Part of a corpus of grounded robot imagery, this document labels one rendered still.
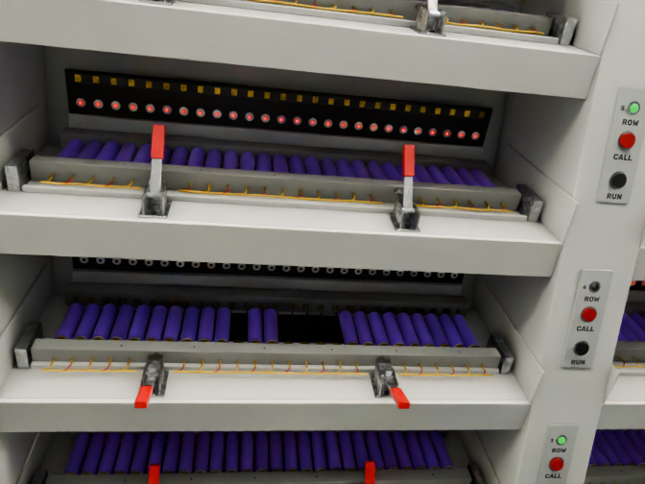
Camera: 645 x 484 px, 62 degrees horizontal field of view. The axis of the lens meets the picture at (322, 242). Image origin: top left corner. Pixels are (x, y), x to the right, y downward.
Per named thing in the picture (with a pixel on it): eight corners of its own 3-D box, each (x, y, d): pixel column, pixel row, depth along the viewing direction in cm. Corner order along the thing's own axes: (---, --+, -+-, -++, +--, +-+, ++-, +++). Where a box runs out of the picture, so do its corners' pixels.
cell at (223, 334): (230, 318, 72) (228, 350, 67) (216, 317, 72) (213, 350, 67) (230, 306, 72) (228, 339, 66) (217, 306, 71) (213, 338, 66)
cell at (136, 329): (151, 316, 71) (142, 349, 65) (136, 315, 71) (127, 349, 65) (151, 304, 70) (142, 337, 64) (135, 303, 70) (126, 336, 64)
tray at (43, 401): (520, 429, 68) (545, 373, 63) (-3, 432, 58) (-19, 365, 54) (466, 327, 85) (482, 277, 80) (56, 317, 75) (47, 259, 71)
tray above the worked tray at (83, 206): (551, 277, 63) (594, 166, 56) (-14, 253, 53) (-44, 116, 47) (486, 202, 80) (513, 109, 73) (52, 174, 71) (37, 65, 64)
